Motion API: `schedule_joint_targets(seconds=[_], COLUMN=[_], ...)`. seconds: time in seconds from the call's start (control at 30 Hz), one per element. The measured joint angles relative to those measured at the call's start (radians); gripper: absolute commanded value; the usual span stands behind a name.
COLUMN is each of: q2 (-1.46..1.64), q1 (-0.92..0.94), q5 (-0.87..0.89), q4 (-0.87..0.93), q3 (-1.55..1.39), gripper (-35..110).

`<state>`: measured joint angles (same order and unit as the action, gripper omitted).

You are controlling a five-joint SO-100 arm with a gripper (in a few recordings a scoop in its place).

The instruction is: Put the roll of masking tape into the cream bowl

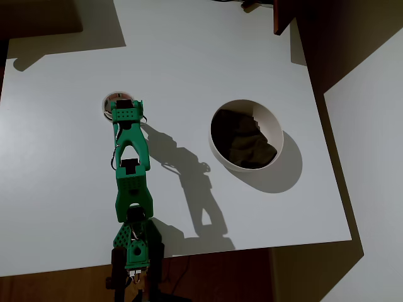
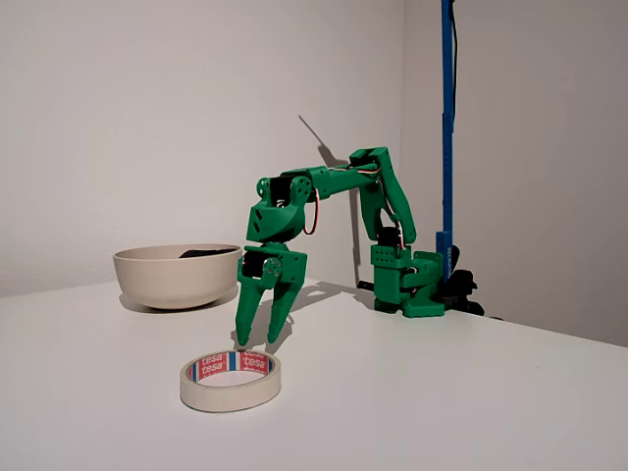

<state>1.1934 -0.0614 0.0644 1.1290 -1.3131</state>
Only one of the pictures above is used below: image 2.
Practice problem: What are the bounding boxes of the beige masking tape roll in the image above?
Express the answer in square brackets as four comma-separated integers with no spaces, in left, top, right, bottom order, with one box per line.
[179,348,284,414]

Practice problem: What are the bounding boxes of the beige round bowl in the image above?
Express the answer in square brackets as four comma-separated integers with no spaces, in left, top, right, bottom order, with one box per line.
[113,243,244,311]

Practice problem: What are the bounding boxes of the black pole clamp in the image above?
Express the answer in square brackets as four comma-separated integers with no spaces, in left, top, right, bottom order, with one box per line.
[438,242,486,316]

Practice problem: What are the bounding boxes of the arm wrist wire loop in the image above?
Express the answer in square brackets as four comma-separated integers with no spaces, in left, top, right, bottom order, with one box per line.
[302,187,323,237]

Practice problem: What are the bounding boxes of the blue camera pole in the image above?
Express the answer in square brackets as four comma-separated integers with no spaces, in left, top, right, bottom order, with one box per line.
[435,0,460,284]

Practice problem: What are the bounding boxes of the black pole cable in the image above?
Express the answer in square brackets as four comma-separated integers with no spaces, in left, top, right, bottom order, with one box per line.
[449,0,461,136]

